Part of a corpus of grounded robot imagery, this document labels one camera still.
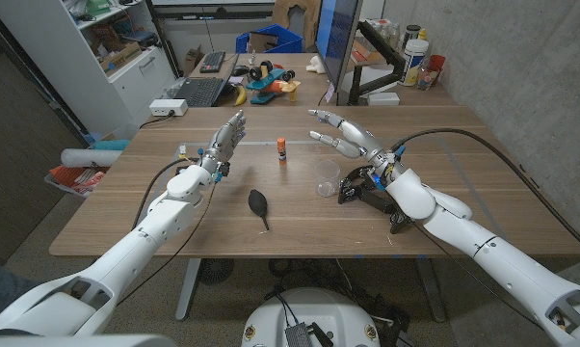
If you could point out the black round fan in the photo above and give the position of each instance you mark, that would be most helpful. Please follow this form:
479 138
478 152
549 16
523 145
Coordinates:
215 271

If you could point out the black keyboard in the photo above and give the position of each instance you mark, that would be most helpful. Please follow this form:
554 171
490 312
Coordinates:
213 61

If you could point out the white wipes canister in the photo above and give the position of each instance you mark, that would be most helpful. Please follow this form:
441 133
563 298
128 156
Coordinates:
413 62

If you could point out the computer monitor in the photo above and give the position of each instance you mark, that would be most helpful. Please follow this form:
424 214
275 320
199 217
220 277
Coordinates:
335 38

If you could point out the red cup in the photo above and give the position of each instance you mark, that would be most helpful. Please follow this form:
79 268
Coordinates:
436 65

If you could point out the flat white box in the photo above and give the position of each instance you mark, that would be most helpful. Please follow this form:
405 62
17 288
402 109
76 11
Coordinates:
383 98

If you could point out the grey table leg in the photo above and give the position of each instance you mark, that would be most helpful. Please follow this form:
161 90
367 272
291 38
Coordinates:
188 289
430 289

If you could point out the clear plastic measuring cup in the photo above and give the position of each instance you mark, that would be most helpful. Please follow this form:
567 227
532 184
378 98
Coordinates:
327 180

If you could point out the white foam roll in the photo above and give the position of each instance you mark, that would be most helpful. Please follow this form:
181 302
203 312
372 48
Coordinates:
90 157

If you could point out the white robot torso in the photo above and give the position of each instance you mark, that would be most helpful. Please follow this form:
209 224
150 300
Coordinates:
314 313

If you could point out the yellow banana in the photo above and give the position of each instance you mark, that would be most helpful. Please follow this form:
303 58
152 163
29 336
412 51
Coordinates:
241 98

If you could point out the brown cardboard sheet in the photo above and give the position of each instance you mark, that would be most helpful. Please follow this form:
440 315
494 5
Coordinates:
309 14

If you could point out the small cardboard box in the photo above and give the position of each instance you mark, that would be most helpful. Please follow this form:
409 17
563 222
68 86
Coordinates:
192 60

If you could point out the blue plastic bin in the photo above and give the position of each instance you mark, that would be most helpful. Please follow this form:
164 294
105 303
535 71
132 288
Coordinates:
290 41

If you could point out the white power strip box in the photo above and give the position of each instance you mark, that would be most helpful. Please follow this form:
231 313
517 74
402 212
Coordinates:
167 107

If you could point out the black laptop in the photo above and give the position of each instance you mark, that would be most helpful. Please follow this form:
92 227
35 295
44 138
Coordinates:
201 91

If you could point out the orange white package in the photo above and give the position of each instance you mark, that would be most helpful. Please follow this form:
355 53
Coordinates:
75 177

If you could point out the black computer mouse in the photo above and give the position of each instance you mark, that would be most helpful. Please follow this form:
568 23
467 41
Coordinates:
241 70

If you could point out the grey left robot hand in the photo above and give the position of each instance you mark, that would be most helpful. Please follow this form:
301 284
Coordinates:
225 142

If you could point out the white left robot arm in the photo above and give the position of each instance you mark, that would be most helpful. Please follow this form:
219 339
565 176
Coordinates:
140 246

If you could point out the colourful toy airplane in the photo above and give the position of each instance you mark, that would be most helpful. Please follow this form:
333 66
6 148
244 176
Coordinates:
271 84

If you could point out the orange glue stick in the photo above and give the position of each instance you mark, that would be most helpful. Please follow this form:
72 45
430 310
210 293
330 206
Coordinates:
282 150

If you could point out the black tambourine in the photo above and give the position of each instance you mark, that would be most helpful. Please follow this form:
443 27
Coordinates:
362 193

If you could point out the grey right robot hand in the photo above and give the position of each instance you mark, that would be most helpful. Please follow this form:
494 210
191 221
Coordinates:
360 140

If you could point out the black rubber air blower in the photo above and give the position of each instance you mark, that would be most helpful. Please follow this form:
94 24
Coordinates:
257 202

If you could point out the white shelf cabinet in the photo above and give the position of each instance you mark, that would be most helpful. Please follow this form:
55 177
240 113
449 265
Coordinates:
78 82

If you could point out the white plush toy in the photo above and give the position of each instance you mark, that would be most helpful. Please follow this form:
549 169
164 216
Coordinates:
315 65

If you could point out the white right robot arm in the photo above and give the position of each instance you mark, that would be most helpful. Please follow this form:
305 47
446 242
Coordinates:
502 260

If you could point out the person in dark shirt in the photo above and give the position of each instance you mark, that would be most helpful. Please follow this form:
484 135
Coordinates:
6 289

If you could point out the teal roll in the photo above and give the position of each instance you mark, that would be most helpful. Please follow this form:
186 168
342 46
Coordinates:
109 144

